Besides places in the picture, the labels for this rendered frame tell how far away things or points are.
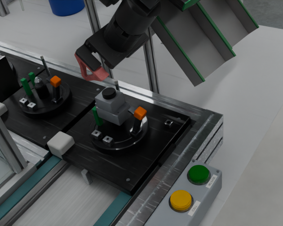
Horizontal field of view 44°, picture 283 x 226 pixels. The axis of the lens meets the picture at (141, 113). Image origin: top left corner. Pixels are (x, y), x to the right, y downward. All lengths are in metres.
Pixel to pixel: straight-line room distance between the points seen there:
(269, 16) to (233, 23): 2.20
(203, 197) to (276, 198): 0.19
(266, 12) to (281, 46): 2.05
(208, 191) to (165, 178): 0.09
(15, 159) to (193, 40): 0.52
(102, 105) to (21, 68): 0.47
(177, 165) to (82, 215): 0.22
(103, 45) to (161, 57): 0.64
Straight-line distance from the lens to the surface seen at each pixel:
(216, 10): 1.04
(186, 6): 0.78
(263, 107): 1.02
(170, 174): 0.73
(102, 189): 0.80
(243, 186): 0.84
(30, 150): 0.89
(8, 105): 1.03
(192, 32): 0.94
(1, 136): 0.77
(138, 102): 0.89
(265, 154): 0.91
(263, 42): 1.28
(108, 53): 0.60
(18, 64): 1.19
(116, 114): 0.74
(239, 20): 1.08
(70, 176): 0.84
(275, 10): 3.35
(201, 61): 0.92
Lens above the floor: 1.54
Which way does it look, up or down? 42 degrees down
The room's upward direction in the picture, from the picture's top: 11 degrees counter-clockwise
